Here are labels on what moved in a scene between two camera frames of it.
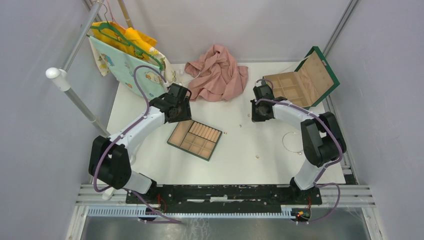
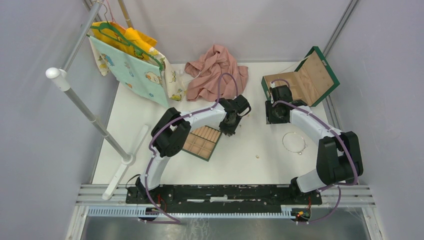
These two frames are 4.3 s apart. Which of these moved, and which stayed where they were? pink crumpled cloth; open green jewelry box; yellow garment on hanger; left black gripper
Moved: left black gripper
Stayed: yellow garment on hanger; pink crumpled cloth; open green jewelry box
